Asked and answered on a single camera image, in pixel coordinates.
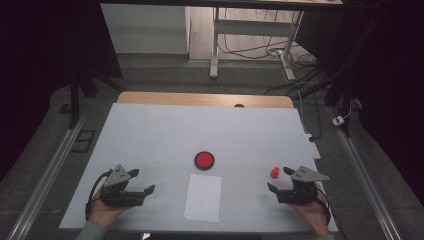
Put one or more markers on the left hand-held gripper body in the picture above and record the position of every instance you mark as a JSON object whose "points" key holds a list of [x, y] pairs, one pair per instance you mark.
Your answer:
{"points": [[118, 196]]}

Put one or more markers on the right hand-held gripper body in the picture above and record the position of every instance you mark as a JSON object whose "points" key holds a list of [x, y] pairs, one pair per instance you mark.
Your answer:
{"points": [[298, 191]]}

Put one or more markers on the small orange stamp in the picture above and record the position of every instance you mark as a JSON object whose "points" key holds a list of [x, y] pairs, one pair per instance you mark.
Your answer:
{"points": [[275, 172]]}

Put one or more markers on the small white paper sheet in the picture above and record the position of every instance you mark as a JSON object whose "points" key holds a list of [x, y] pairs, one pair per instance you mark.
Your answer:
{"points": [[203, 198]]}

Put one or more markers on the round red ink pad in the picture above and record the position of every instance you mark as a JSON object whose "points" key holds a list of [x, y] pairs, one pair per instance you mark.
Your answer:
{"points": [[204, 160]]}

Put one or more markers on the person's left hand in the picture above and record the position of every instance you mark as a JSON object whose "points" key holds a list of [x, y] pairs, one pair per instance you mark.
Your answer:
{"points": [[105, 213]]}

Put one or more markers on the person's right hand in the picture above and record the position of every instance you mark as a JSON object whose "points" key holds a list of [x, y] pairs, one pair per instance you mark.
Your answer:
{"points": [[313, 215]]}

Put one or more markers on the white power strip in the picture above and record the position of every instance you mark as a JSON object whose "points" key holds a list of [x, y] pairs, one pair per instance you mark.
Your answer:
{"points": [[314, 150]]}

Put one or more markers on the black floor socket plate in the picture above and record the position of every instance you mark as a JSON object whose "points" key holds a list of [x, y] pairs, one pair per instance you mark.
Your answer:
{"points": [[83, 140]]}

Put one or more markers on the large white table mat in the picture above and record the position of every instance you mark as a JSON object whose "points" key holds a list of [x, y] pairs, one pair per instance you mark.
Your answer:
{"points": [[186, 133]]}

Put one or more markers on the white plug adapter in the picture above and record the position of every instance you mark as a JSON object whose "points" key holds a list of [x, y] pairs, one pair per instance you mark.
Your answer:
{"points": [[338, 120]]}

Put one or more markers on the black tripod stand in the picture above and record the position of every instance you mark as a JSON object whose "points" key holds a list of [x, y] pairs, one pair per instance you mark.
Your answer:
{"points": [[346, 100], [74, 100]]}

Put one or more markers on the wooden table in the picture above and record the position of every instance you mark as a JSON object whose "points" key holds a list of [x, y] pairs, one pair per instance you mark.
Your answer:
{"points": [[200, 99]]}

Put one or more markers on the dark curtain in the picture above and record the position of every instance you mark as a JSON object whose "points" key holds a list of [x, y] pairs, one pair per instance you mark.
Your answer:
{"points": [[33, 50], [393, 83]]}

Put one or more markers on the white cabinet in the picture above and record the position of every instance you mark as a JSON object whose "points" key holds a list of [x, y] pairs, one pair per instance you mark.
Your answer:
{"points": [[146, 30]]}

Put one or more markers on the metal floor rail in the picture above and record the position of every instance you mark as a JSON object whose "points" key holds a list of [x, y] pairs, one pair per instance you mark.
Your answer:
{"points": [[363, 180], [50, 173]]}

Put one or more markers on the white desk frame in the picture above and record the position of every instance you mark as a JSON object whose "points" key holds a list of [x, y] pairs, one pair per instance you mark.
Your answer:
{"points": [[253, 27]]}

